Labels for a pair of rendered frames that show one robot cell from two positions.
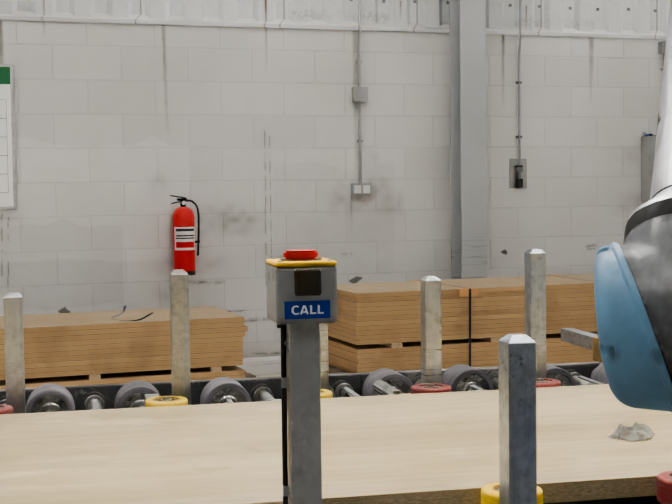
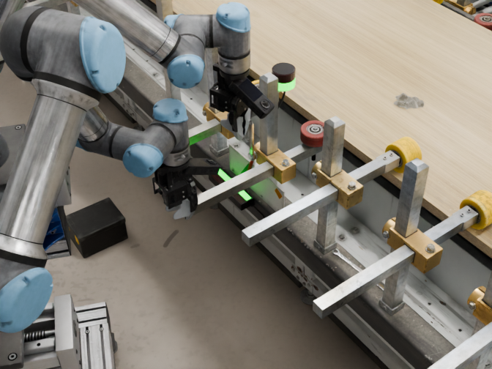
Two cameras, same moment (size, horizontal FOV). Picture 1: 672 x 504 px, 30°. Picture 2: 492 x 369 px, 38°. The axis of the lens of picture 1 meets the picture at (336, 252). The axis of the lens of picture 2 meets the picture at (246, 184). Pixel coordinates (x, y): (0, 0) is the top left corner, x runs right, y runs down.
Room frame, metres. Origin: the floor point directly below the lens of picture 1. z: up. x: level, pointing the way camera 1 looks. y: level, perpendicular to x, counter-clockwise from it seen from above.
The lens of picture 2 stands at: (0.89, -1.84, 2.13)
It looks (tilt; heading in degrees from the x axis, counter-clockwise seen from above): 42 degrees down; 67
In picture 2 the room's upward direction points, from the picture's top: 2 degrees counter-clockwise
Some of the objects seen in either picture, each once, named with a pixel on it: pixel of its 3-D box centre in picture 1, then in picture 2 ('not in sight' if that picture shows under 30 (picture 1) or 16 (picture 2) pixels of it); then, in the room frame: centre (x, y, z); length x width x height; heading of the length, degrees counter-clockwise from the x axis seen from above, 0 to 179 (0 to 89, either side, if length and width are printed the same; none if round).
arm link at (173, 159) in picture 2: not in sight; (174, 151); (1.24, -0.57, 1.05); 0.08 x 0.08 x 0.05
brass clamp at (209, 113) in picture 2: not in sight; (222, 118); (1.49, -0.24, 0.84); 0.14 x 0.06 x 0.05; 102
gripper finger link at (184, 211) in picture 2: not in sight; (182, 212); (1.24, -0.58, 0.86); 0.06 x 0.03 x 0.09; 12
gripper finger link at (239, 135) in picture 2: not in sight; (230, 126); (1.41, -0.50, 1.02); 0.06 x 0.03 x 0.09; 122
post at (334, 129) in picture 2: not in sight; (329, 195); (1.59, -0.70, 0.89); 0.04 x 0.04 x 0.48; 12
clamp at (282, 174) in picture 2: not in sight; (274, 160); (1.54, -0.48, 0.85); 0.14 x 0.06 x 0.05; 102
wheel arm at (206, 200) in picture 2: not in sight; (258, 174); (1.48, -0.51, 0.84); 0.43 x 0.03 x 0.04; 12
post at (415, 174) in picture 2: not in sight; (403, 242); (1.64, -0.95, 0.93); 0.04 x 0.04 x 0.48; 12
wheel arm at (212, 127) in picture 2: not in sight; (206, 130); (1.42, -0.27, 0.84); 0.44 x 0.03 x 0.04; 12
